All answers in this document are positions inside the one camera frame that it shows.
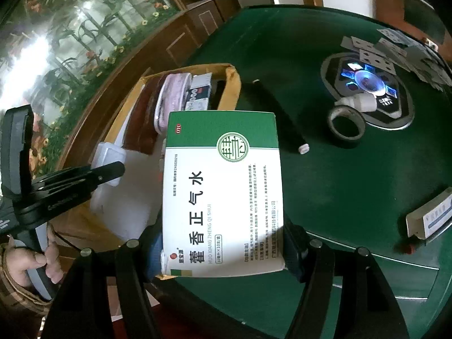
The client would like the green and white medicine box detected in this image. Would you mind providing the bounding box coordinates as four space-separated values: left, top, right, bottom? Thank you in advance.
161 110 285 278

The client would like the black tube with white cap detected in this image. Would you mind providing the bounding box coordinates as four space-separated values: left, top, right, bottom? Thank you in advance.
242 80 310 155

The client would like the dark red foil pouch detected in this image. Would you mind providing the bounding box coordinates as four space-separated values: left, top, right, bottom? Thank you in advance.
123 74 167 155

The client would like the white blue orange medicine box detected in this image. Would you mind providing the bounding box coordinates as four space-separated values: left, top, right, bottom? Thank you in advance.
405 187 451 240

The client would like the roll of adhesive tape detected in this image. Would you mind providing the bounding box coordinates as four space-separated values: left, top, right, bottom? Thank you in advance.
326 105 366 149

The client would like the pink cotton pad pack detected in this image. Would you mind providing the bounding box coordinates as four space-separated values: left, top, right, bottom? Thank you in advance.
153 73 192 136

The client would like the white and black medicine box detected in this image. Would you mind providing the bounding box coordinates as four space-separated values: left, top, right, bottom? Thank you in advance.
184 73 212 111

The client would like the white square plastic case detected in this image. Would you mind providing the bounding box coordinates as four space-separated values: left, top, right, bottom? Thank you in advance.
91 142 126 187

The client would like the black marker with red cap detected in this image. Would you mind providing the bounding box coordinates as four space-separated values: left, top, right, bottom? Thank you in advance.
402 242 418 255

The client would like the person's left hand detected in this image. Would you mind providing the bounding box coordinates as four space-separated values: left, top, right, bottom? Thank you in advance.
5 224 64 289

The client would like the yellow cardboard storage box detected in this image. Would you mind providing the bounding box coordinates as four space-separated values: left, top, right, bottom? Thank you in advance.
51 64 241 251

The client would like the round mahjong table centre console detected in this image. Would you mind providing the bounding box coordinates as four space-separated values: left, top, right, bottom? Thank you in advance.
320 52 414 131

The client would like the wooden cabinet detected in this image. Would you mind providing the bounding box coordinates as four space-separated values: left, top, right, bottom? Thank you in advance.
46 0 241 170

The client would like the scattered playing cards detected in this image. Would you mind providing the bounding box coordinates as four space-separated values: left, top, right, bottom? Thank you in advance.
341 28 451 91

